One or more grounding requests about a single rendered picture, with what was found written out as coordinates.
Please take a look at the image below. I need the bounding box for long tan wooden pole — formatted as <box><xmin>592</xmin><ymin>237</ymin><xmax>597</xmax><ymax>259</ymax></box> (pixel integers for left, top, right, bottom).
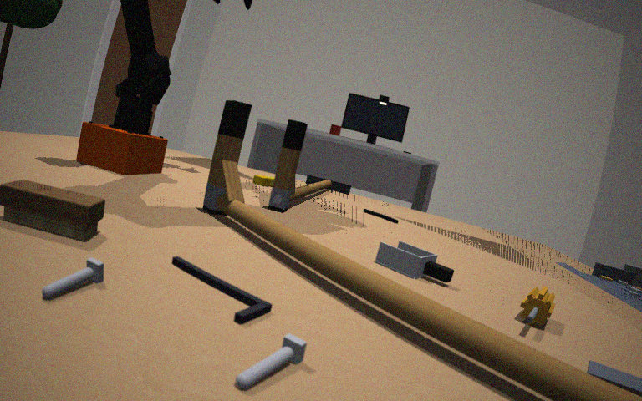
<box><xmin>202</xmin><ymin>100</ymin><xmax>642</xmax><ymax>401</ymax></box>

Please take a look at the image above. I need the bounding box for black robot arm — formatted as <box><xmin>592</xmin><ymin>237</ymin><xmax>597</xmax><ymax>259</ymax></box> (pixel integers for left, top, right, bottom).
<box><xmin>109</xmin><ymin>0</ymin><xmax>172</xmax><ymax>135</ymax></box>

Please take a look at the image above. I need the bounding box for black l-shaped bar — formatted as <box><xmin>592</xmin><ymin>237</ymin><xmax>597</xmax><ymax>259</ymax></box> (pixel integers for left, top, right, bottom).
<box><xmin>172</xmin><ymin>256</ymin><xmax>272</xmax><ymax>325</ymax></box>

